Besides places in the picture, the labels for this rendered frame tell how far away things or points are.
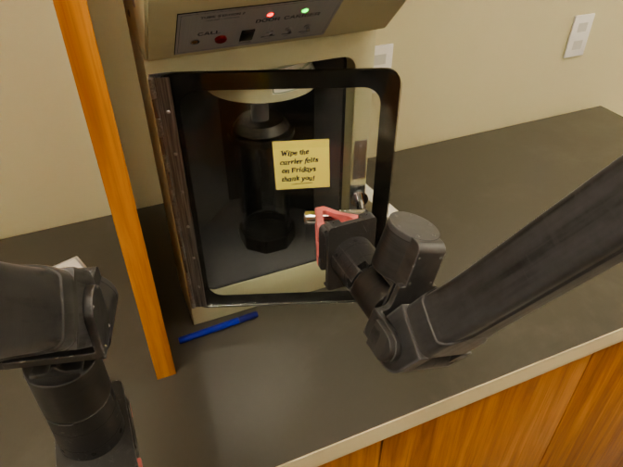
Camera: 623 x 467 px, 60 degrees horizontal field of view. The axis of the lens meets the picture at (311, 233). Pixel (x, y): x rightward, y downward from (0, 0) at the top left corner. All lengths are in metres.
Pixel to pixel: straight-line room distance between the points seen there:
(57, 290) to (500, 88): 1.40
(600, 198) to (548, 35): 1.28
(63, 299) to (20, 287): 0.05
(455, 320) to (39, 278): 0.34
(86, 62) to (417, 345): 0.43
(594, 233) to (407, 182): 0.94
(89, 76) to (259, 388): 0.51
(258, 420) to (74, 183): 0.68
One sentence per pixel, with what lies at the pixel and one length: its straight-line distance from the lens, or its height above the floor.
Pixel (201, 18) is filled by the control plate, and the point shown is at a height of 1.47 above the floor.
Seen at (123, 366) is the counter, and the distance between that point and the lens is 0.94.
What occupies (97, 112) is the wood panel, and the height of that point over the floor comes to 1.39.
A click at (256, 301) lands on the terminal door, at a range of 0.91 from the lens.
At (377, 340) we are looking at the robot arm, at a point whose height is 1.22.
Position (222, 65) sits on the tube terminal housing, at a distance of 0.74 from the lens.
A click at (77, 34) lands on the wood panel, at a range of 0.61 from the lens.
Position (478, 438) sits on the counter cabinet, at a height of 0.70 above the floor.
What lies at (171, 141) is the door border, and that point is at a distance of 0.74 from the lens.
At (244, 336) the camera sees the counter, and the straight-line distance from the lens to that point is 0.94.
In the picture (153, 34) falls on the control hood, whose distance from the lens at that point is 0.64.
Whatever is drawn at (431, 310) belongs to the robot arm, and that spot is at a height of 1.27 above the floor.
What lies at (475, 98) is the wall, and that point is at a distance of 1.58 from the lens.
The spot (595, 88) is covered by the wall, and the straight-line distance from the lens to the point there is 1.91.
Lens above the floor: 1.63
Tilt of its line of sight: 38 degrees down
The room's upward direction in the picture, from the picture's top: straight up
